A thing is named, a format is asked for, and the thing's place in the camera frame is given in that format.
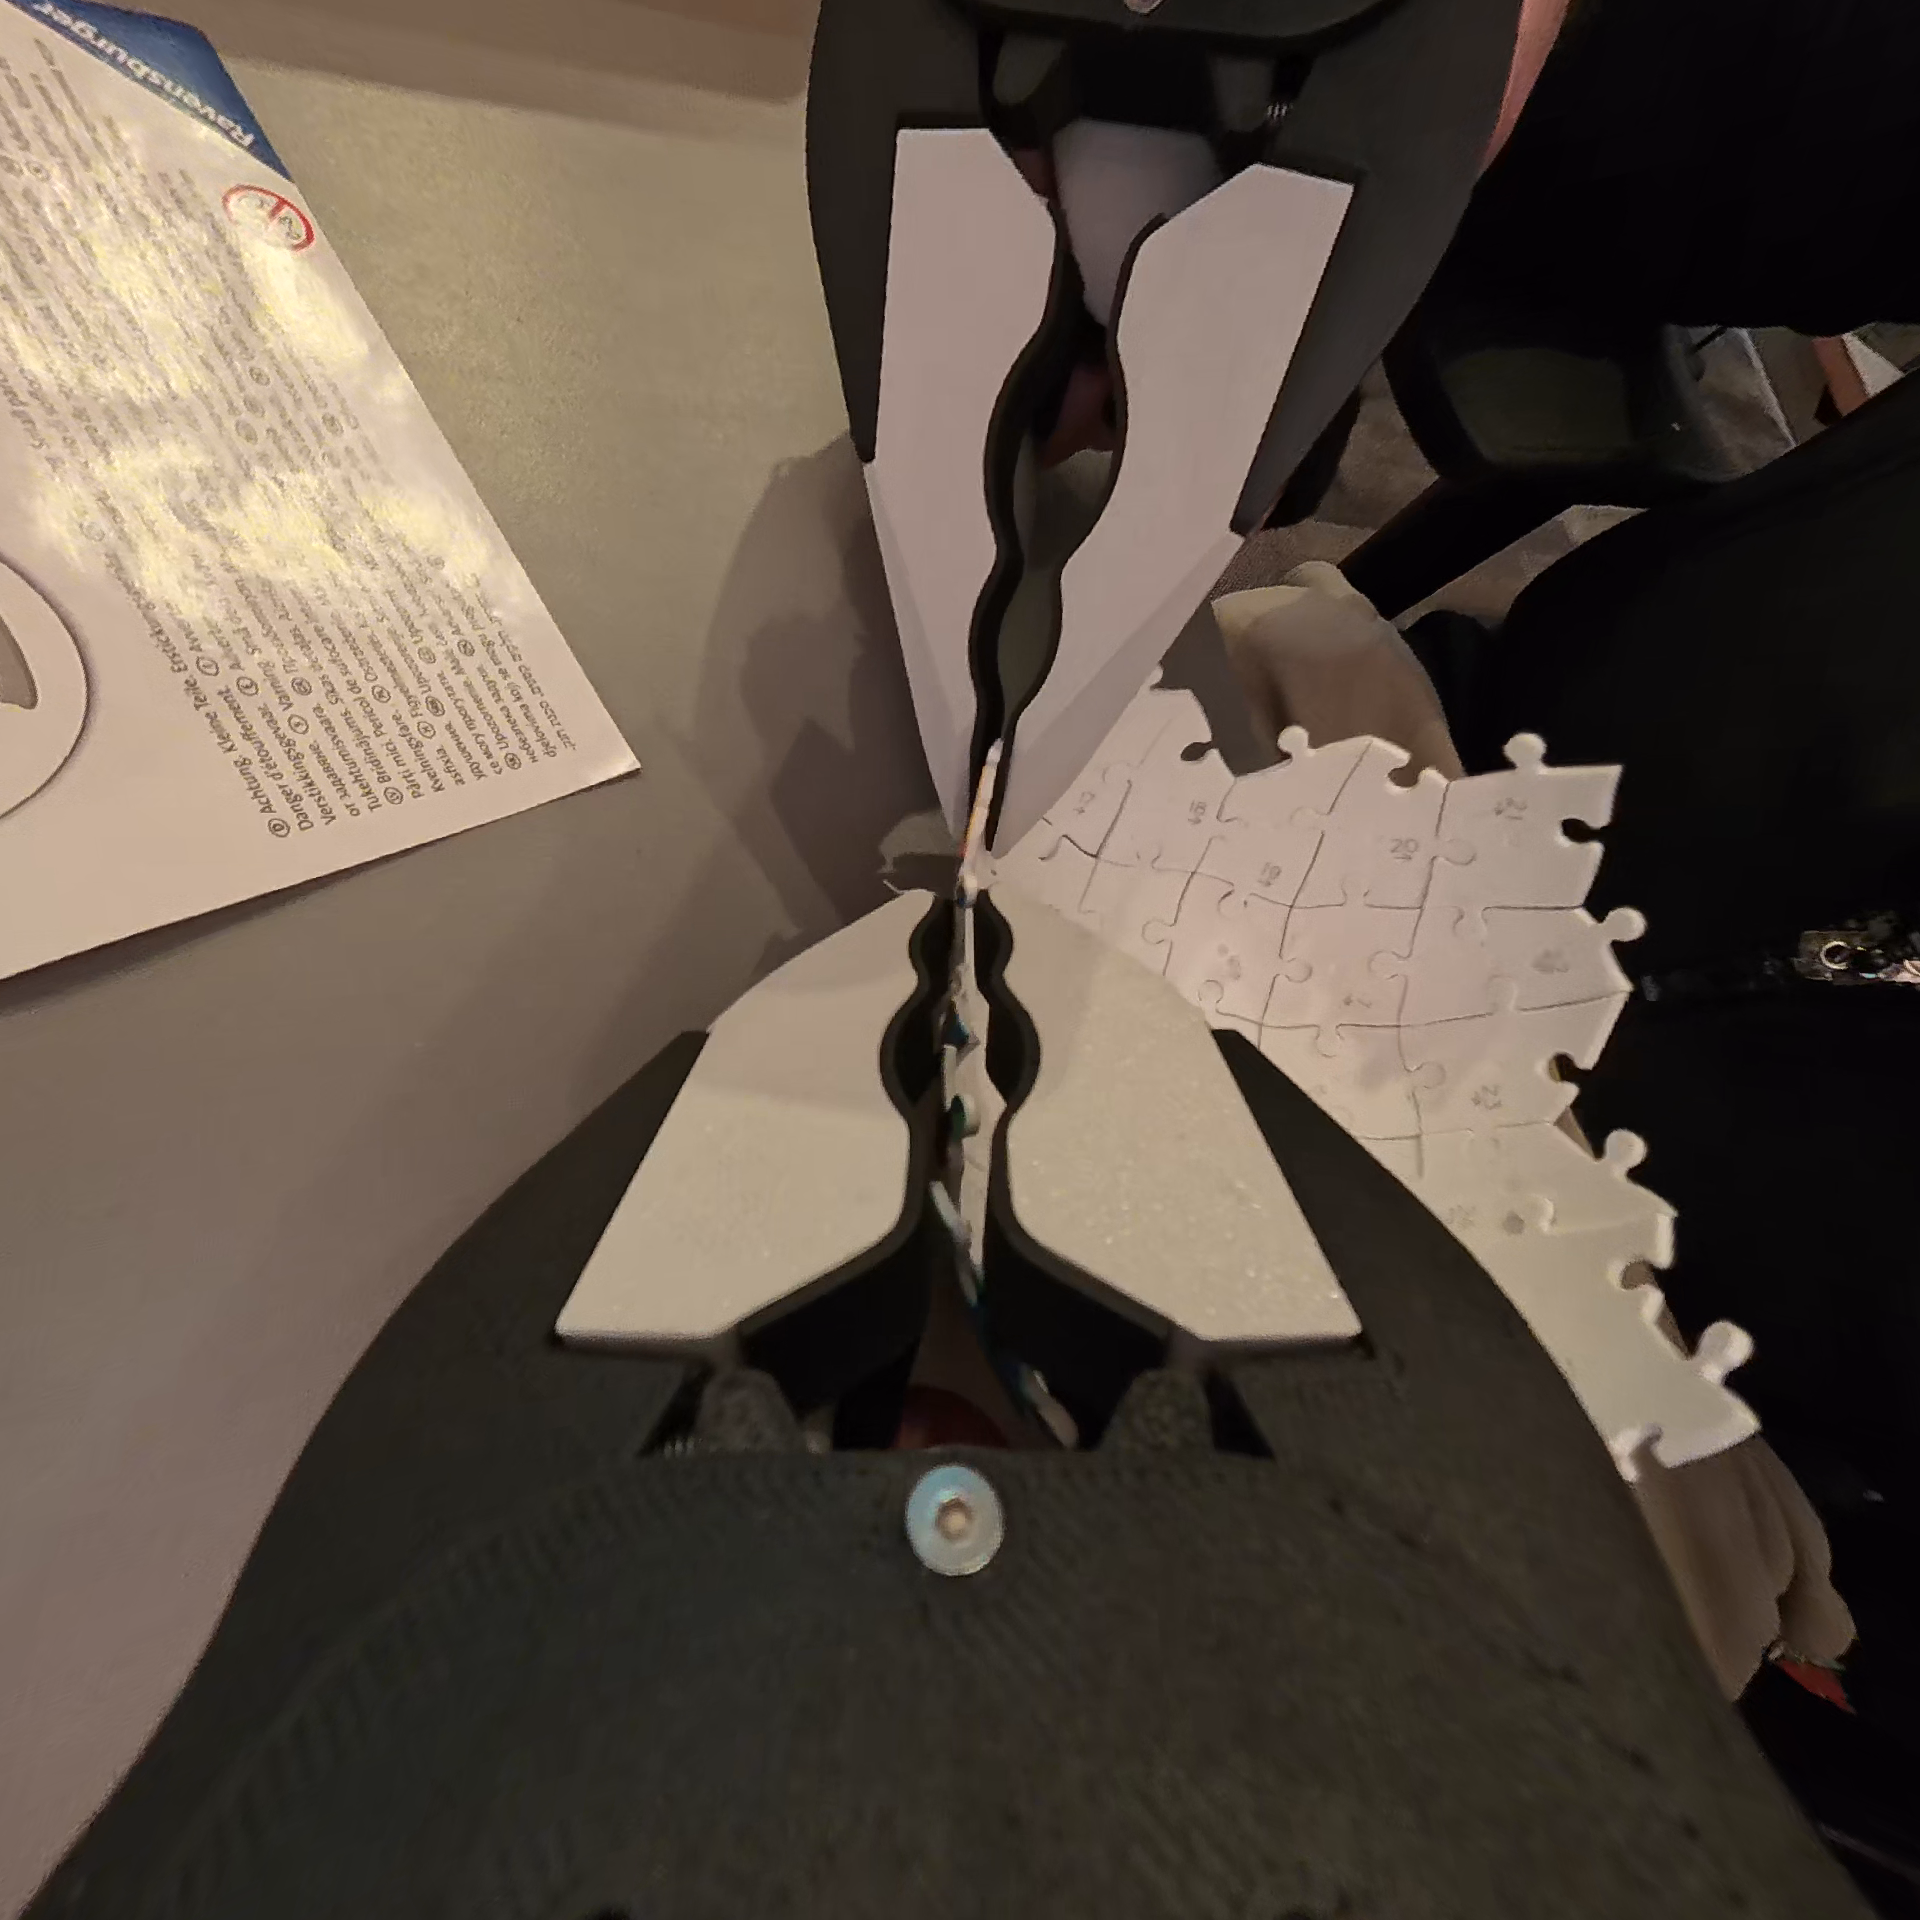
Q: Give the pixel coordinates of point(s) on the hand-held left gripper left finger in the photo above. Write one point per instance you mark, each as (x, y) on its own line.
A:
(753, 1197)

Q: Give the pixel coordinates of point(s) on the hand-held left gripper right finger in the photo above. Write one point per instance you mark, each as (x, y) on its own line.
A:
(1170, 1197)

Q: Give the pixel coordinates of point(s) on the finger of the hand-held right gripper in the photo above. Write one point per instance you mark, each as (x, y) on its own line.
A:
(1198, 420)
(940, 375)

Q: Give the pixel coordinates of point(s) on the partly built white puzzle ball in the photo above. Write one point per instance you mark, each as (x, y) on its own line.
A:
(1423, 972)

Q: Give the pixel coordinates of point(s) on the single curved puzzle piece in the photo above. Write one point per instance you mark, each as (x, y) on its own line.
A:
(982, 826)

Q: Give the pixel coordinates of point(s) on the person's right forearm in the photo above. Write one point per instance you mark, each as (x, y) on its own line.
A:
(1698, 150)

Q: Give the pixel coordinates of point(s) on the black mesh office chair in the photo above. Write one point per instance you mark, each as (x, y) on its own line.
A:
(1561, 404)

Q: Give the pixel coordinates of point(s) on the folded paper instruction leaflet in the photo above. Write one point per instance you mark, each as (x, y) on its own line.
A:
(226, 603)

